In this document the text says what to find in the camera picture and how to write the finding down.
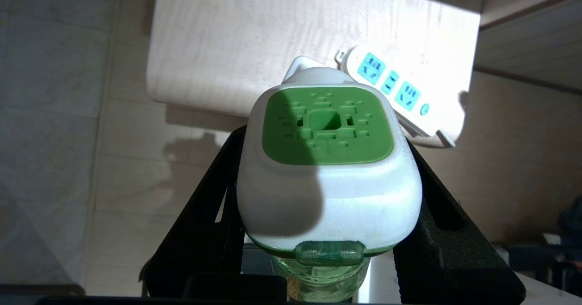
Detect white power strip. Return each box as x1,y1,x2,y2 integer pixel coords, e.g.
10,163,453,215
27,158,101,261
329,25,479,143
335,44,469,148

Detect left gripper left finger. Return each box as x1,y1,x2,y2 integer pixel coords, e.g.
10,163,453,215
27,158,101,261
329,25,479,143
139,125,248,298

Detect white green mosquito repellent device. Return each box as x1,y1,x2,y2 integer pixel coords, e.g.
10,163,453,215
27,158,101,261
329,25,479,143
236,56,423,302

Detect light wooden table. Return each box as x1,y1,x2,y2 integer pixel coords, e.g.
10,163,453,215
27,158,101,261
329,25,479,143
146,0,482,119

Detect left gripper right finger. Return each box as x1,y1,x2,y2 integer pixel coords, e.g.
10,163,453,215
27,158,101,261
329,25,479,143
393,138,527,304

